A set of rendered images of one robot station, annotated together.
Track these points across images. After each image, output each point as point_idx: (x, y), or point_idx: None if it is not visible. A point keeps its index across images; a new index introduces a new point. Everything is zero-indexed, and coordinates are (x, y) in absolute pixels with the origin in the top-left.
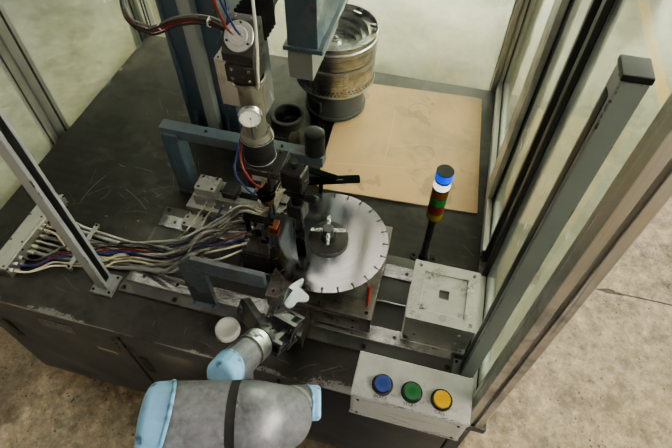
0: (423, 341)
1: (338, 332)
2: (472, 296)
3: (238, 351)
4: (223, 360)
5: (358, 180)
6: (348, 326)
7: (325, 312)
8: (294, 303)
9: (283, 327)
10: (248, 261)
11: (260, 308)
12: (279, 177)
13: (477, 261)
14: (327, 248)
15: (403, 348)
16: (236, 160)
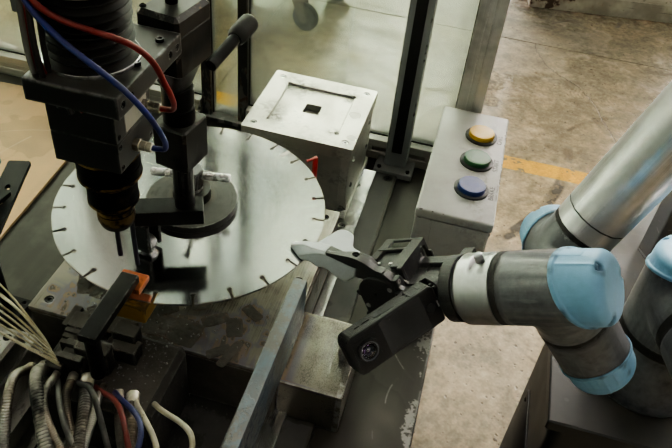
0: (352, 188)
1: (329, 299)
2: (317, 83)
3: (548, 254)
4: (589, 259)
5: (25, 163)
6: (325, 274)
7: (315, 281)
8: (357, 250)
9: (419, 262)
10: (162, 423)
11: (268, 435)
12: (180, 42)
13: (207, 122)
14: (222, 199)
15: (359, 218)
16: (111, 76)
